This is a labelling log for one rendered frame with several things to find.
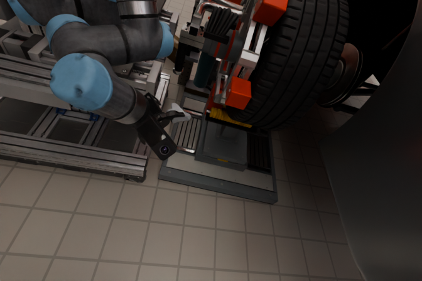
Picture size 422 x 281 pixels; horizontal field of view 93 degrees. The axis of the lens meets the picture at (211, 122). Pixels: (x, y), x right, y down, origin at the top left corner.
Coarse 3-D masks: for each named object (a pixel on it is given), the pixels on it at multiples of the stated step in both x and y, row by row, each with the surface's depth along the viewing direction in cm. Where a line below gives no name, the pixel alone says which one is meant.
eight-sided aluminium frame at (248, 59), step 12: (252, 12) 68; (252, 24) 66; (264, 24) 67; (264, 36) 67; (240, 60) 68; (252, 60) 68; (228, 72) 117; (216, 84) 113; (228, 84) 76; (216, 96) 100
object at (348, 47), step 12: (348, 48) 96; (348, 60) 94; (360, 60) 89; (336, 72) 96; (348, 72) 92; (360, 72) 88; (336, 84) 98; (348, 84) 90; (324, 96) 104; (336, 96) 96
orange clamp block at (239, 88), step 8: (232, 80) 71; (240, 80) 72; (232, 88) 68; (240, 88) 69; (248, 88) 71; (232, 96) 69; (240, 96) 68; (248, 96) 68; (232, 104) 72; (240, 104) 71
